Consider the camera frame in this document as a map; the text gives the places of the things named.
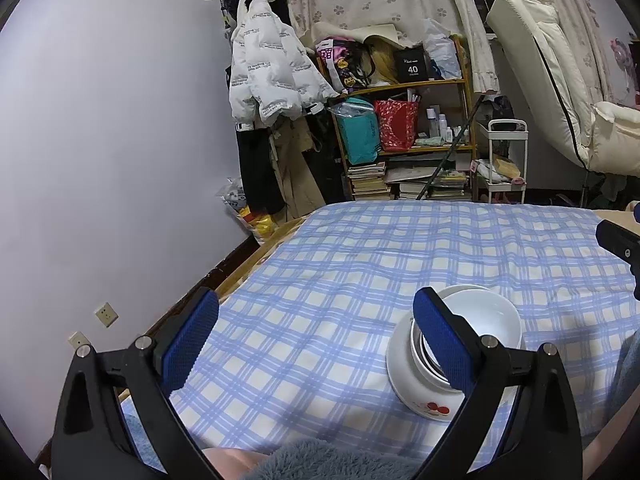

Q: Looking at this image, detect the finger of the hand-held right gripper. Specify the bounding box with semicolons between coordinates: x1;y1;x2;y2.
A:
595;220;640;302

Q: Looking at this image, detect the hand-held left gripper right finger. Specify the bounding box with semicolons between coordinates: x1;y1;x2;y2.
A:
412;287;583;480

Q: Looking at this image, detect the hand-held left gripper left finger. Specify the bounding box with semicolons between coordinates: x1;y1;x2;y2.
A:
50;287;221;480

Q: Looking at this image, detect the white bowl with cartoon print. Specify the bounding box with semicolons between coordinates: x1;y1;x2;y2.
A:
440;285;524;356

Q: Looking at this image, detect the large cherry print plate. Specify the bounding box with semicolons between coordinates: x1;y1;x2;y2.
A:
386;285;524;424

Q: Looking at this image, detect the person's bare leg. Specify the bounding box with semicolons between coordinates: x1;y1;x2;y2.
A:
200;447;273;480

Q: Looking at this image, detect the blue plaid bed sheet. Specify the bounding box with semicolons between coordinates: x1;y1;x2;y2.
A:
120;201;640;466

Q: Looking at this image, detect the plastic bag with snacks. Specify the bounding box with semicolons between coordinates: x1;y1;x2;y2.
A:
217;177;278;243

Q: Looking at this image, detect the white trolley cart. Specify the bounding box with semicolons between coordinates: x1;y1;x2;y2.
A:
472;118;529;203

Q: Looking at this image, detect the pile of magazines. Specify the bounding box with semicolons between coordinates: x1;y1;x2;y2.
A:
385;152;473;201

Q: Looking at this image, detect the stack of books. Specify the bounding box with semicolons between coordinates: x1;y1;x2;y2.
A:
346;161;391;202

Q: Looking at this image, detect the black hanging garment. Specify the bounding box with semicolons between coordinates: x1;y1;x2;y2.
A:
235;127;286;216

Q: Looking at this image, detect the pink fan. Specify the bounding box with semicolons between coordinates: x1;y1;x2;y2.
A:
609;35;638;96

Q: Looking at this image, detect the black pole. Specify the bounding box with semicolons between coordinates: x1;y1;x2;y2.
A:
415;95;486;201

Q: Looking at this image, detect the white recliner chair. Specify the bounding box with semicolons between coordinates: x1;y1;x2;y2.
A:
486;0;640;178

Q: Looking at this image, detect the beige hanging coat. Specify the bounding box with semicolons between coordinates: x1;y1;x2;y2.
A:
270;120;321;216

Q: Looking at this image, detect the row of toiletry bottles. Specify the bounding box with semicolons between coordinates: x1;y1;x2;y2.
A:
425;105;473;143

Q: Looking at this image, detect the red gift bag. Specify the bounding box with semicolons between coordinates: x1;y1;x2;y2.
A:
374;99;420;152

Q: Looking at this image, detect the teal bag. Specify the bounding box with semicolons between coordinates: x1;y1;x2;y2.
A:
332;100;382;166

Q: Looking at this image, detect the wooden shelf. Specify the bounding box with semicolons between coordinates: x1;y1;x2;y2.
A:
325;35;478;201

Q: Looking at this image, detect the white plastic bag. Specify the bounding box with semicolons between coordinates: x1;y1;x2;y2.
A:
422;17;463;81

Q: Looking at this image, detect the black box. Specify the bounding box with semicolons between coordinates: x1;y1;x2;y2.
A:
393;47;433;83

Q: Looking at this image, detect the white puffer jacket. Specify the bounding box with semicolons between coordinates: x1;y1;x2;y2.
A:
227;0;341;131

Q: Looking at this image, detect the colourful printed bag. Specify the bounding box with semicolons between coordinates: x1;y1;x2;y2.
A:
317;37;373;93

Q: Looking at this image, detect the wooden bed frame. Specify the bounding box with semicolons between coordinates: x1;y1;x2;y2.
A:
35;210;311;466

